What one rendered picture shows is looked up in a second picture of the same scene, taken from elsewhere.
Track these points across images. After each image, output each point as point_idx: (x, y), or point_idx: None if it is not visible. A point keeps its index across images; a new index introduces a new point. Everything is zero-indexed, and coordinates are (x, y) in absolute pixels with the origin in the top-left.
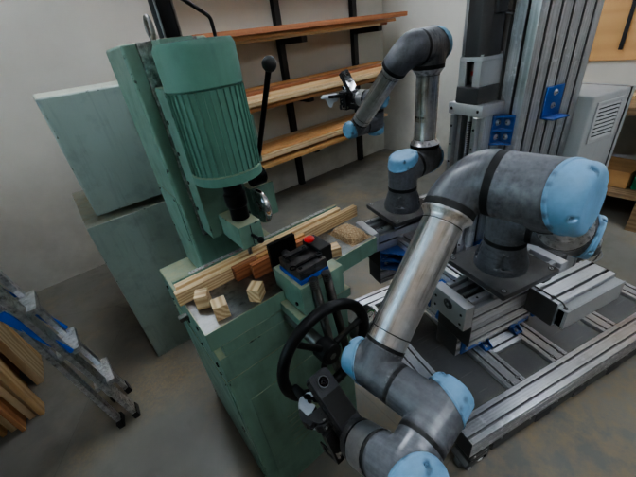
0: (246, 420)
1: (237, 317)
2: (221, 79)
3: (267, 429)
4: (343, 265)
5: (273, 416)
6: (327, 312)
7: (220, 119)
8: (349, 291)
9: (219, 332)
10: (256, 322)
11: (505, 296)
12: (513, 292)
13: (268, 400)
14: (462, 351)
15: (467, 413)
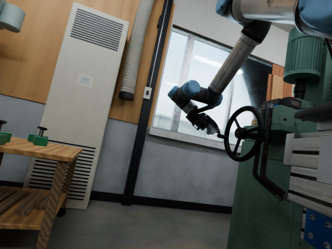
0: (235, 185)
1: (253, 125)
2: (294, 36)
3: (237, 205)
4: (311, 127)
5: (242, 200)
6: (244, 107)
7: (290, 51)
8: (281, 126)
9: (246, 127)
10: (257, 133)
11: (295, 111)
12: (304, 109)
13: (244, 185)
14: (305, 235)
15: (184, 84)
